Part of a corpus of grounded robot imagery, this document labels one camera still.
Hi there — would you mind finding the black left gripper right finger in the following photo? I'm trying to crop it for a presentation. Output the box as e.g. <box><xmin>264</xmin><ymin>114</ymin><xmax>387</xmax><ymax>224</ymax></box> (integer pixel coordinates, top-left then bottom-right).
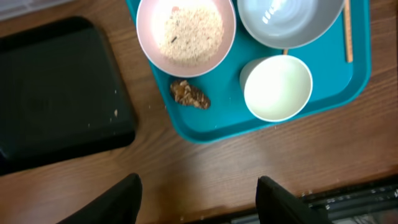
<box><xmin>256</xmin><ymin>176</ymin><xmax>332</xmax><ymax>224</ymax></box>

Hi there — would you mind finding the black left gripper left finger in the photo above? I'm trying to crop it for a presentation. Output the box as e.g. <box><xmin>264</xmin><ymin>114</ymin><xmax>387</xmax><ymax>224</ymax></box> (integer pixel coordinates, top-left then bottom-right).
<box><xmin>61</xmin><ymin>173</ymin><xmax>142</xmax><ymax>224</ymax></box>

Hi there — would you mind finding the white cup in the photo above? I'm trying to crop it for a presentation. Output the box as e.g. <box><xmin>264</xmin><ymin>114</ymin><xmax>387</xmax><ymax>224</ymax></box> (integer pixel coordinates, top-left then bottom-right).
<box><xmin>239</xmin><ymin>55</ymin><xmax>313</xmax><ymax>123</ymax></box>

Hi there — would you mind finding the grey bowl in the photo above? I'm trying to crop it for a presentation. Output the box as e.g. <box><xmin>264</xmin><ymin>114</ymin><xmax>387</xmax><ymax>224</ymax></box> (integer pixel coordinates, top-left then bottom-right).
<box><xmin>236</xmin><ymin>0</ymin><xmax>345</xmax><ymax>49</ymax></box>

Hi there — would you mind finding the black tray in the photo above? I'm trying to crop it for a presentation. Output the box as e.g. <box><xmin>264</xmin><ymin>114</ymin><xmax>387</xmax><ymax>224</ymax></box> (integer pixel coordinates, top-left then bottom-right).
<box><xmin>1</xmin><ymin>16</ymin><xmax>137</xmax><ymax>175</ymax></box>

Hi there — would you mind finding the brown food scrap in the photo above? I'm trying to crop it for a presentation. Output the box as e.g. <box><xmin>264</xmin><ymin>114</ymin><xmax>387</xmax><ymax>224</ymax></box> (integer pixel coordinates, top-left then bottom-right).
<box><xmin>170</xmin><ymin>80</ymin><xmax>211</xmax><ymax>110</ymax></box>

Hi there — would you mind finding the pink bowl with rice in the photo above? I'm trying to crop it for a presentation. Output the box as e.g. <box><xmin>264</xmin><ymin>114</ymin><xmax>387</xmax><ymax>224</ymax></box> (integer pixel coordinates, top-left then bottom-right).
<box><xmin>136</xmin><ymin>0</ymin><xmax>237</xmax><ymax>78</ymax></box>

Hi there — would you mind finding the right wooden chopstick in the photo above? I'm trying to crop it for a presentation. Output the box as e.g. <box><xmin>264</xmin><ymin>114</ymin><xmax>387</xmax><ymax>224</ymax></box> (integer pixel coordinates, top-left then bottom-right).
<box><xmin>343</xmin><ymin>0</ymin><xmax>353</xmax><ymax>63</ymax></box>

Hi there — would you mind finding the clear plastic bin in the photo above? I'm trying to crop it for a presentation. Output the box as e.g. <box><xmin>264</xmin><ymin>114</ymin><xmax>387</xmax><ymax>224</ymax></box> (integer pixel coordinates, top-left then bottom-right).
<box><xmin>0</xmin><ymin>0</ymin><xmax>73</xmax><ymax>21</ymax></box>

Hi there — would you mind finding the black rail at table edge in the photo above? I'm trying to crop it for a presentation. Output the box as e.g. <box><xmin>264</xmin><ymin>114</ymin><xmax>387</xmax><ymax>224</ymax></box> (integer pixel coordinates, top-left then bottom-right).
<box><xmin>193</xmin><ymin>175</ymin><xmax>397</xmax><ymax>224</ymax></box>

